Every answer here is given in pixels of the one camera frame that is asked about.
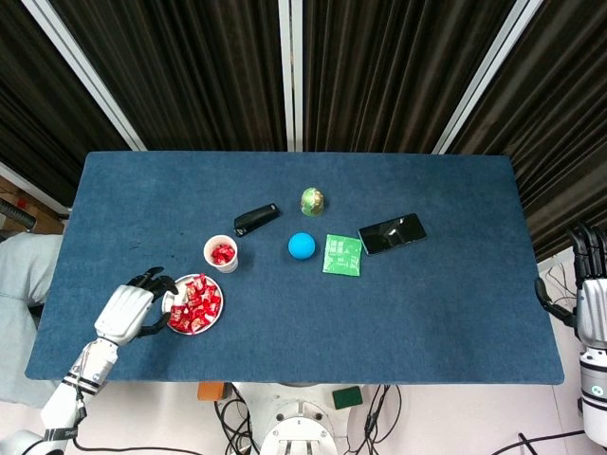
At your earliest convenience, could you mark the person in grey clothes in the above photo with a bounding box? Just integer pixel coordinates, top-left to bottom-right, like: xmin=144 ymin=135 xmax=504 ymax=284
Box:
xmin=0 ymin=231 xmax=65 ymax=409

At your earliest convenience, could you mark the white frame post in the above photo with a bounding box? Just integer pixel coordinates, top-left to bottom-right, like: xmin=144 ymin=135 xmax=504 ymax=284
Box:
xmin=21 ymin=0 xmax=147 ymax=153
xmin=432 ymin=0 xmax=544 ymax=155
xmin=277 ymin=0 xmax=304 ymax=153

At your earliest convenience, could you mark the black floor cable bundle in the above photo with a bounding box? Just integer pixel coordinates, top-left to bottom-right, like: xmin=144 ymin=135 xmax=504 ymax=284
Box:
xmin=212 ymin=384 xmax=261 ymax=455
xmin=540 ymin=263 xmax=580 ymax=309
xmin=343 ymin=384 xmax=404 ymax=455

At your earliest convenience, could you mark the black smartphone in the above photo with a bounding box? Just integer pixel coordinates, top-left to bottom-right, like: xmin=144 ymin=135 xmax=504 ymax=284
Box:
xmin=358 ymin=212 xmax=428 ymax=257

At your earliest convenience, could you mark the black corrugated hose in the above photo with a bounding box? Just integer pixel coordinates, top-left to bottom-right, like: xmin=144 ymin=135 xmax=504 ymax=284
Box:
xmin=0 ymin=197 xmax=37 ymax=229

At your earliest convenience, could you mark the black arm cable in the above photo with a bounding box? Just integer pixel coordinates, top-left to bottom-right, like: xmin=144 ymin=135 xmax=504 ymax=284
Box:
xmin=72 ymin=436 xmax=125 ymax=455

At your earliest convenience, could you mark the green gold domed tin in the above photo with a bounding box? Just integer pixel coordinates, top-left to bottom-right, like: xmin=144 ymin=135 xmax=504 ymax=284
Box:
xmin=299 ymin=187 xmax=327 ymax=218

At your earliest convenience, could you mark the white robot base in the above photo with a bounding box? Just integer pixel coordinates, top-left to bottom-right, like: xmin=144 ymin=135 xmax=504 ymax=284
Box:
xmin=231 ymin=382 xmax=371 ymax=455

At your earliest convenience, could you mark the black pleated curtain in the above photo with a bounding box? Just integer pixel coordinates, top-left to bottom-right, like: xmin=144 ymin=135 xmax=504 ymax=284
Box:
xmin=0 ymin=0 xmax=130 ymax=205
xmin=46 ymin=0 xmax=288 ymax=153
xmin=301 ymin=0 xmax=516 ymax=154
xmin=450 ymin=0 xmax=607 ymax=262

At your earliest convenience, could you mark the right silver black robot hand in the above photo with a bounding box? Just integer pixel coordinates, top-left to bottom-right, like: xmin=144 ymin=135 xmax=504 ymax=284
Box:
xmin=534 ymin=225 xmax=607 ymax=352

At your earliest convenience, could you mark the heap of red candies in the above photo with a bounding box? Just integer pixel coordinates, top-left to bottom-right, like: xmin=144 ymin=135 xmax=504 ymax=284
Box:
xmin=168 ymin=273 xmax=223 ymax=335

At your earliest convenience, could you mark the black stapler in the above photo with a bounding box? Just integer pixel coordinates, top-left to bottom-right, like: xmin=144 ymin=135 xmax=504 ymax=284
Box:
xmin=232 ymin=203 xmax=280 ymax=238

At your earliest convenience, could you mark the blue foam ball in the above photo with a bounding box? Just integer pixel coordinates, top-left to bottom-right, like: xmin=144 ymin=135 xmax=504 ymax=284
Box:
xmin=287 ymin=231 xmax=318 ymax=262

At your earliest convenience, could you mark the white paper cup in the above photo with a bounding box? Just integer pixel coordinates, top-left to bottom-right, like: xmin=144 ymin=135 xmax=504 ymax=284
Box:
xmin=203 ymin=234 xmax=240 ymax=275

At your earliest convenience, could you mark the white low frame rail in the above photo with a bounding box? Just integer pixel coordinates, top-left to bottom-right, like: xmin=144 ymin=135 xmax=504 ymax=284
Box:
xmin=535 ymin=236 xmax=575 ymax=266
xmin=0 ymin=160 xmax=73 ymax=215

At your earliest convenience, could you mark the round metal plate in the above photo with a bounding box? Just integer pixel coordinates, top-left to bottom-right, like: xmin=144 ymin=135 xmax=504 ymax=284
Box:
xmin=160 ymin=273 xmax=225 ymax=337

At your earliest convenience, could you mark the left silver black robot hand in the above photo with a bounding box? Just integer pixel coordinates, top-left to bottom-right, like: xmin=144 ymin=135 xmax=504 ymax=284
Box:
xmin=93 ymin=266 xmax=180 ymax=346

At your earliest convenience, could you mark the green sachet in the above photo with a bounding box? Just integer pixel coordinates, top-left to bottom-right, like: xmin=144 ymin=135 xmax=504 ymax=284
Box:
xmin=322 ymin=233 xmax=363 ymax=277

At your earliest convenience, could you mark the blue table cloth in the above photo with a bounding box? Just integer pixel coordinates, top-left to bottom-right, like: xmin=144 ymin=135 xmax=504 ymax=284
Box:
xmin=24 ymin=151 xmax=565 ymax=386

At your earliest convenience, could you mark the orange box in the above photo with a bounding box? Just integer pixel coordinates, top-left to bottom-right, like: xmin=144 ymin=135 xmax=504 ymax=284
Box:
xmin=197 ymin=381 xmax=225 ymax=402

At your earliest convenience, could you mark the dark green box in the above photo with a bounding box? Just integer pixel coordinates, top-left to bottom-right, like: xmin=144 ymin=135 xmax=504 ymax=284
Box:
xmin=331 ymin=385 xmax=364 ymax=411

